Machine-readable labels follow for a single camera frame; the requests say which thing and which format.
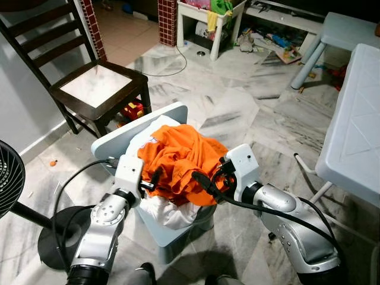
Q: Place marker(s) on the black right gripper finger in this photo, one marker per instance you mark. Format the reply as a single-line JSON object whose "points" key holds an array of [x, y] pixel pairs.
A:
{"points": [[202, 181]]}

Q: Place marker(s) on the orange garment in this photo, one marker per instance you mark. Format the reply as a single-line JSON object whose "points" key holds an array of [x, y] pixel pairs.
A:
{"points": [[178, 160]]}

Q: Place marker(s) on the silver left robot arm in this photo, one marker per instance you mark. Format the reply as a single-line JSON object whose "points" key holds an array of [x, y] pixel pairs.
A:
{"points": [[104, 231]]}

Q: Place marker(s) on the red toy car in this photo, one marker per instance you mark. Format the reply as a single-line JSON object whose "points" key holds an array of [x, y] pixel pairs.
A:
{"points": [[133, 110]]}

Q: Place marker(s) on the black left robot foot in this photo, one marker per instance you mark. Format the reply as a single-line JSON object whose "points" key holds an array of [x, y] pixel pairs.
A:
{"points": [[145, 274]]}

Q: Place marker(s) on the small orange toy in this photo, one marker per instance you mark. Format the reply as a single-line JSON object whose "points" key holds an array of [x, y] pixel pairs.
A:
{"points": [[53, 162]]}

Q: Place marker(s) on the dark wooden chair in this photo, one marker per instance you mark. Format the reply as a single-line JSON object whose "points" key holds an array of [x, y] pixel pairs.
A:
{"points": [[95, 86]]}

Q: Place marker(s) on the black standing fan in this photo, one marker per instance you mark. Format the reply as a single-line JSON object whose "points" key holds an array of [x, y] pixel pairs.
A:
{"points": [[9, 178]]}

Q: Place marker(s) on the colourful picture book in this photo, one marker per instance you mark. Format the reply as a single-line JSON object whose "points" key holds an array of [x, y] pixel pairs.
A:
{"points": [[288, 55]]}

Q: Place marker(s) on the grey soft toy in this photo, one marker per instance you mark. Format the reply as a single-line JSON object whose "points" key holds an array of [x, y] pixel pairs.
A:
{"points": [[246, 41]]}

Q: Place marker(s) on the red brick pillar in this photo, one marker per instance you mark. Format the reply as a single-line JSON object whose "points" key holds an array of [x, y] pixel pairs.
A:
{"points": [[94, 29], [167, 21]]}

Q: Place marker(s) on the yellow cloth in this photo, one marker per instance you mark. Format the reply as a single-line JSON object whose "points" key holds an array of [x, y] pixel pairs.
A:
{"points": [[212, 21]]}

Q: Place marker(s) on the green toy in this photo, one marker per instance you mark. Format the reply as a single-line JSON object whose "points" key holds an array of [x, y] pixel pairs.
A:
{"points": [[222, 6]]}

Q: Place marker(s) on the small white table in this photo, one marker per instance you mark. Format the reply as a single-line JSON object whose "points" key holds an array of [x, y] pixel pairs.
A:
{"points": [[191, 7]]}

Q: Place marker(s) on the low white shelf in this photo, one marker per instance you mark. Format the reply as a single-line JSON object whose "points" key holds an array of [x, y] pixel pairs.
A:
{"points": [[279, 13]]}

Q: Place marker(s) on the pink bag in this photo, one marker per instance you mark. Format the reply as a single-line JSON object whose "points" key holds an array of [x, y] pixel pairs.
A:
{"points": [[199, 3]]}

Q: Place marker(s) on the pale grey plastic stool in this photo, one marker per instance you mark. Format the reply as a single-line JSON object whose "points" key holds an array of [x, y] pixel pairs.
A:
{"points": [[350, 29]]}

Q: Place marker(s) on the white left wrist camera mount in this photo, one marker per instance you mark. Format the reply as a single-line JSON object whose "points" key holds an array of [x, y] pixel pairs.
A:
{"points": [[127, 175]]}

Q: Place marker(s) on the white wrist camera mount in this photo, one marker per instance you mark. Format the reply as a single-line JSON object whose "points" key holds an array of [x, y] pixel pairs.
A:
{"points": [[127, 175], [243, 166]]}

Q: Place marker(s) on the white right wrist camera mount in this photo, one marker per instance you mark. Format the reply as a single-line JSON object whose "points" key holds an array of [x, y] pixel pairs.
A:
{"points": [[243, 166]]}

